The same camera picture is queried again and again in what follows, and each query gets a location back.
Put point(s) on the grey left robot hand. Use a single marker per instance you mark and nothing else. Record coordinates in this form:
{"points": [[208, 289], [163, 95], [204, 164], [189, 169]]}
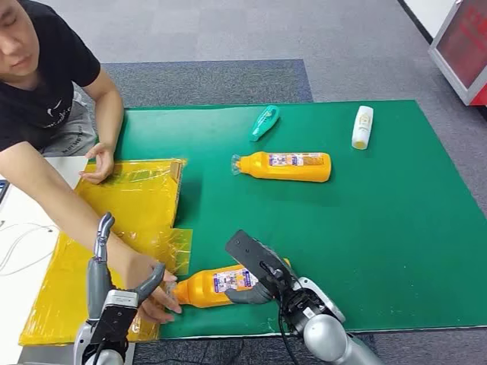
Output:
{"points": [[98, 282]]}

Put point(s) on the person's right hand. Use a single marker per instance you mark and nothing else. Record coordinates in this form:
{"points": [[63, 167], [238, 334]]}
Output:
{"points": [[139, 272]]}

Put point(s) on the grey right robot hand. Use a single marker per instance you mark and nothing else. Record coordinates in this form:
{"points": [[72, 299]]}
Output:
{"points": [[247, 297]]}

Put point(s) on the person's left hand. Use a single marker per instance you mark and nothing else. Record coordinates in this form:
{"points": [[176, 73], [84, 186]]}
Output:
{"points": [[100, 161]]}

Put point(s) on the orange bottle with clear cap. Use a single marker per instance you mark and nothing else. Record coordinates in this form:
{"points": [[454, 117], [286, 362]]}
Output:
{"points": [[289, 172], [199, 289]]}

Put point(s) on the person's right forearm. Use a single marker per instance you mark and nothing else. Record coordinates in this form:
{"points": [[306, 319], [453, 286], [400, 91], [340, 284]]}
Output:
{"points": [[57, 201]]}

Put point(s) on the person's left forearm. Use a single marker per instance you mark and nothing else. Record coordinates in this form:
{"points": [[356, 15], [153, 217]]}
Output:
{"points": [[110, 116]]}

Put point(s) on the teal plastic bottle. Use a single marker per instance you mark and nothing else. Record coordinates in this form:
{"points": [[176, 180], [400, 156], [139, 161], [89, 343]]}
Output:
{"points": [[263, 123]]}

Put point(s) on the white plastic bottle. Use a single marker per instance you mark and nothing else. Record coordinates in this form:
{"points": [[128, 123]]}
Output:
{"points": [[362, 128]]}

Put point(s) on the yellow plastic-wrapped box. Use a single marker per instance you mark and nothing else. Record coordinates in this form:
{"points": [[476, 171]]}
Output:
{"points": [[133, 201]]}

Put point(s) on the person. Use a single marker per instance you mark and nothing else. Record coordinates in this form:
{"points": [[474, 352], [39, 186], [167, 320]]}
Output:
{"points": [[49, 60]]}

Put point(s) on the dark flat device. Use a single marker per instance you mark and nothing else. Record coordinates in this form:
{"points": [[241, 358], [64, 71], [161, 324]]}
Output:
{"points": [[3, 191]]}

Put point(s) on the dark grey floor rug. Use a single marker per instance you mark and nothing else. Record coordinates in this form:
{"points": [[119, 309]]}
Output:
{"points": [[209, 83]]}

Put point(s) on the green table mat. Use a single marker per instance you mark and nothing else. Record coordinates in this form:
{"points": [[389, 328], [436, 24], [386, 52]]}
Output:
{"points": [[361, 226]]}

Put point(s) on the red and white cabinet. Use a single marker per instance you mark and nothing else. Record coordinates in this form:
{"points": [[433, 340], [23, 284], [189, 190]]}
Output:
{"points": [[462, 45]]}

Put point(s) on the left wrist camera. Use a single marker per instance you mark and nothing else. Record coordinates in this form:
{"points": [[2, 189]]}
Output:
{"points": [[114, 317]]}

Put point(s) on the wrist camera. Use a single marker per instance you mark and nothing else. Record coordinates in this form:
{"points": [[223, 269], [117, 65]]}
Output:
{"points": [[114, 317], [251, 254]]}

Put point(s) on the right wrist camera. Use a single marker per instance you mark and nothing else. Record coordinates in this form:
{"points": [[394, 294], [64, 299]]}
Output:
{"points": [[251, 254]]}

